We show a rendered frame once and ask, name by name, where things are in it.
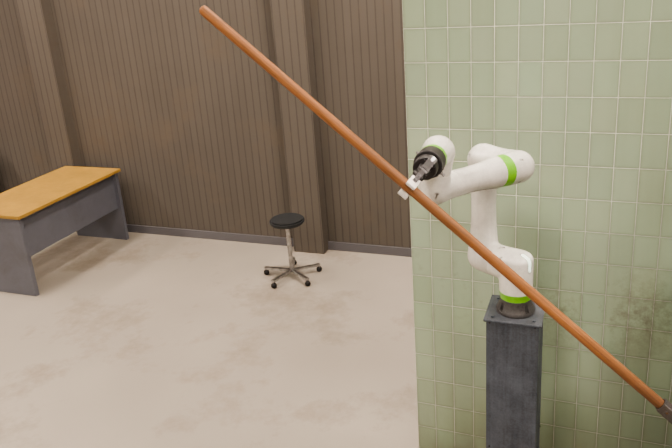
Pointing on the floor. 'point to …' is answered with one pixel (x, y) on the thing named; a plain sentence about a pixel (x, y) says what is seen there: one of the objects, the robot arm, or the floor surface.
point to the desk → (55, 218)
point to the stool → (289, 247)
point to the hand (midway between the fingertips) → (409, 187)
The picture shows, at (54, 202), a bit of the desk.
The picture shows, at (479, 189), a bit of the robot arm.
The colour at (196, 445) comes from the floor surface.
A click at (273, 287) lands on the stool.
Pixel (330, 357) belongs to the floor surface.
